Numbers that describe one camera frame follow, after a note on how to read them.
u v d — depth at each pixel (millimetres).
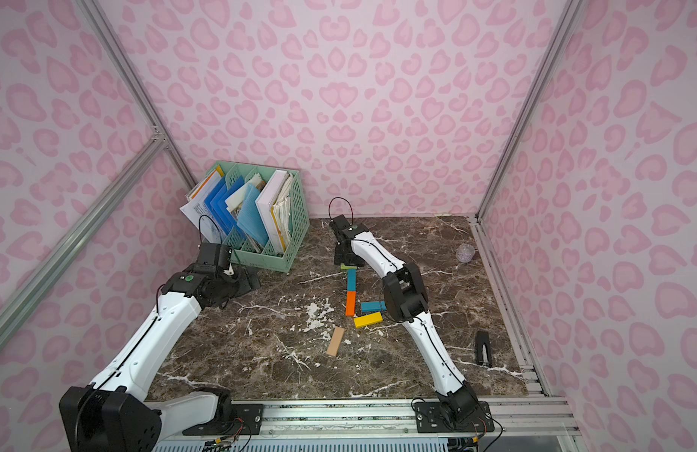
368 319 905
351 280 1007
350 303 932
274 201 896
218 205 952
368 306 927
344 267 1025
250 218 911
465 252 1058
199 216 947
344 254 910
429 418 723
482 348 827
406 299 656
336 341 859
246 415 735
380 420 748
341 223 870
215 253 617
